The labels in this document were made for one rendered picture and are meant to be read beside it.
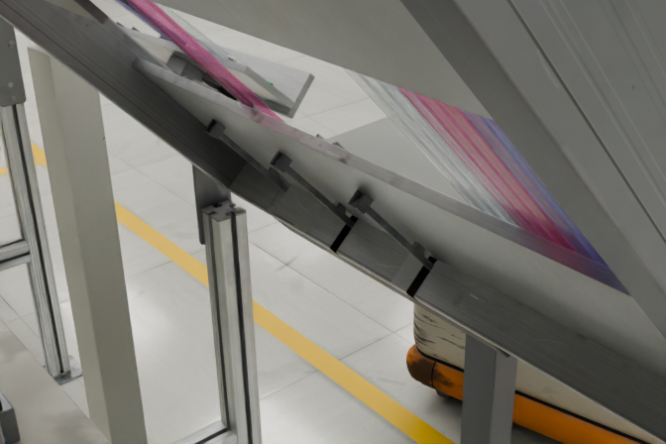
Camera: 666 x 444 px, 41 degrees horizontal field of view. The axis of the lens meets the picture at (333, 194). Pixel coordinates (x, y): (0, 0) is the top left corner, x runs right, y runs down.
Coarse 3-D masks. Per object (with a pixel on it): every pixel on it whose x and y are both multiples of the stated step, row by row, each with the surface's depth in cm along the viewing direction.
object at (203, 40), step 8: (168, 8) 107; (176, 16) 108; (184, 24) 109; (192, 32) 110; (200, 32) 111; (200, 40) 111; (208, 40) 112; (208, 48) 113; (216, 48) 113; (224, 56) 115; (232, 56) 116
